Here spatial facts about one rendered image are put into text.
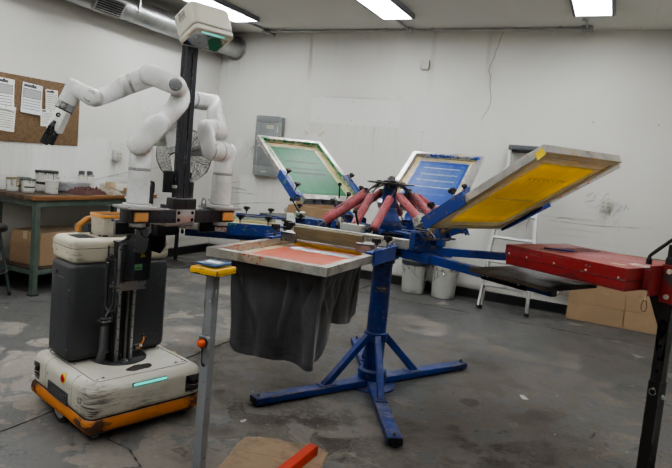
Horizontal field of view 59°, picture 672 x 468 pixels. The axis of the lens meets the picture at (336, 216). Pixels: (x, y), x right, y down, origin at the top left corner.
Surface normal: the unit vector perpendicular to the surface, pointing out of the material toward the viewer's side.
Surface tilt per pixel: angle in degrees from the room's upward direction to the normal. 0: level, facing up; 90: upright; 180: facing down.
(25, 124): 90
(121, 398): 90
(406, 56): 90
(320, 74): 90
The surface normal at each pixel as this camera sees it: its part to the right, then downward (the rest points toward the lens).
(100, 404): 0.73, 0.13
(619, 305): -0.40, -0.16
